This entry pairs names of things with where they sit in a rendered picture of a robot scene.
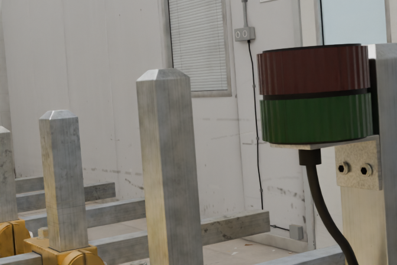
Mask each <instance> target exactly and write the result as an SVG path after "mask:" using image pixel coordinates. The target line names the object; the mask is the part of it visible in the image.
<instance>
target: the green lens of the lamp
mask: <svg viewBox="0 0 397 265"><path fill-rule="evenodd" d="M259 103H260V113H261V129H262V140H263V141H265V142H277V143H300V142H323V141H332V140H345V139H354V138H362V137H365V136H370V135H372V134H373V119H372V99H371V92H367V93H365V94H357V95H351V96H338V97H323V98H314V99H294V100H263V99H261V100H259Z"/></svg>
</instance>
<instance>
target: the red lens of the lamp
mask: <svg viewBox="0 0 397 265"><path fill-rule="evenodd" d="M256 60H257V69H258V86H259V95H274V94H297V93H316V92H325V91H339V90H353V89H363V88H368V87H370V70H369V50H368V45H361V46H348V47H329V48H313V49H305V50H291V51H278V52H272V53H262V54H257V55H256Z"/></svg>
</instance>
